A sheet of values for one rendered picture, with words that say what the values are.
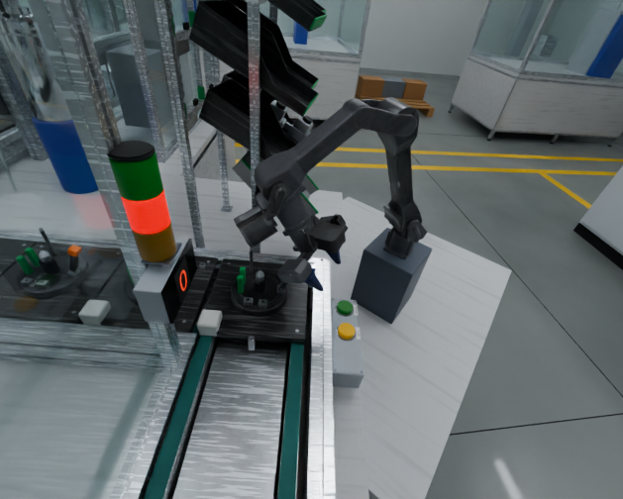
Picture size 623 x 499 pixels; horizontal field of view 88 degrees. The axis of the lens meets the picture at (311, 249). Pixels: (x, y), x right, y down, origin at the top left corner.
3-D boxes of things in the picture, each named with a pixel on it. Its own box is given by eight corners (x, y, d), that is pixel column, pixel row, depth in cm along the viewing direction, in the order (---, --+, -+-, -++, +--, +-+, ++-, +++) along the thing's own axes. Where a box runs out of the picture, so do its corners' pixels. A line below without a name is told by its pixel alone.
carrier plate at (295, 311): (308, 270, 91) (309, 265, 90) (304, 344, 73) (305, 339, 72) (223, 263, 90) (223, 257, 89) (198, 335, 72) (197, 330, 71)
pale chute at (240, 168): (308, 218, 105) (319, 212, 103) (299, 242, 95) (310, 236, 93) (249, 149, 94) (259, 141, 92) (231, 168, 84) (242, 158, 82)
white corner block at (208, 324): (223, 321, 76) (222, 310, 73) (218, 337, 72) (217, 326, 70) (203, 319, 75) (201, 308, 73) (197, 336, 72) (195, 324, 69)
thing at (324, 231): (298, 233, 61) (325, 230, 56) (316, 211, 65) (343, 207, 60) (312, 256, 63) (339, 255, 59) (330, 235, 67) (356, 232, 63)
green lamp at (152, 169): (169, 183, 42) (161, 148, 39) (154, 203, 38) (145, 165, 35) (131, 179, 42) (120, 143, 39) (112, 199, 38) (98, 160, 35)
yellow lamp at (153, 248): (181, 242, 49) (175, 215, 46) (169, 263, 45) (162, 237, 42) (148, 239, 49) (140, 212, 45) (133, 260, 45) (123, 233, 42)
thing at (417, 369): (507, 275, 117) (511, 270, 115) (408, 532, 59) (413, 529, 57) (347, 201, 146) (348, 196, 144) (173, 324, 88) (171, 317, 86)
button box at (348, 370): (353, 314, 87) (357, 299, 83) (360, 389, 71) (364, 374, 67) (327, 312, 87) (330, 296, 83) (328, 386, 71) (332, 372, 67)
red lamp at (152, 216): (175, 214, 46) (169, 183, 42) (162, 236, 42) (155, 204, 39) (140, 211, 45) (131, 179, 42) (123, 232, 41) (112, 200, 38)
